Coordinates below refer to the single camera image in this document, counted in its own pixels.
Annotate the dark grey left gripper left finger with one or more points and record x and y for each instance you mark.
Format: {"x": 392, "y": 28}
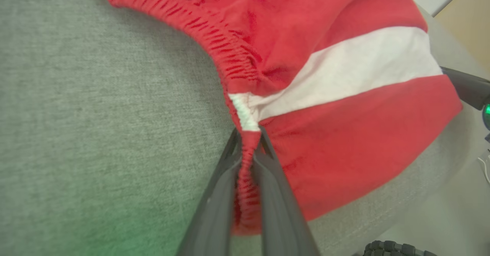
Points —
{"x": 214, "y": 217}

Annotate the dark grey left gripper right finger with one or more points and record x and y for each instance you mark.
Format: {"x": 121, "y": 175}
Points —
{"x": 279, "y": 217}

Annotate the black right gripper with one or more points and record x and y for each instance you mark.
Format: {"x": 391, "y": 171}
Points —
{"x": 472, "y": 89}

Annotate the red shorts with white stripe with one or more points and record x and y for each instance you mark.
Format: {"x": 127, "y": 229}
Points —
{"x": 344, "y": 141}

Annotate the black ribbed robot wheel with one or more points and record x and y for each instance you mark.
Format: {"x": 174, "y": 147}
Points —
{"x": 394, "y": 249}

